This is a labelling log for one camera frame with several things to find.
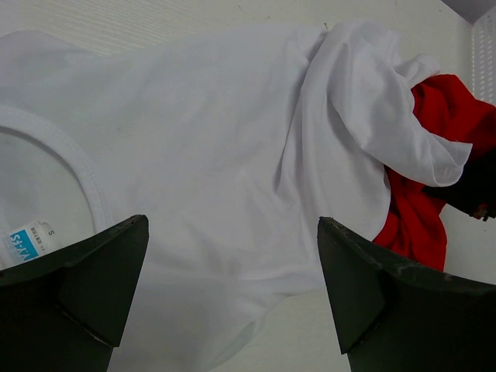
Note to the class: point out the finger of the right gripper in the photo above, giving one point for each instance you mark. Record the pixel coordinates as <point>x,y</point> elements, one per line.
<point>474,193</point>

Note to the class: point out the white t-shirt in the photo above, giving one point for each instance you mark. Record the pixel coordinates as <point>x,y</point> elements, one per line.
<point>234,145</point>

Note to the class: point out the white plastic basket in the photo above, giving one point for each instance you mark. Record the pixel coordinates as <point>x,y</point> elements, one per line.
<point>484,57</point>

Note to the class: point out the red t-shirt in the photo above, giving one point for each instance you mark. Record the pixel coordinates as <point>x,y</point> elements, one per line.
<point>462,129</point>

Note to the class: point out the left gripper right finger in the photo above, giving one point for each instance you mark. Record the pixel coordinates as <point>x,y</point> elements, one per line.
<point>393,314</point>

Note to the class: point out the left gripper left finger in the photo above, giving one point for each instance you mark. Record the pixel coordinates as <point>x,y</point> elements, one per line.
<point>67,311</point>

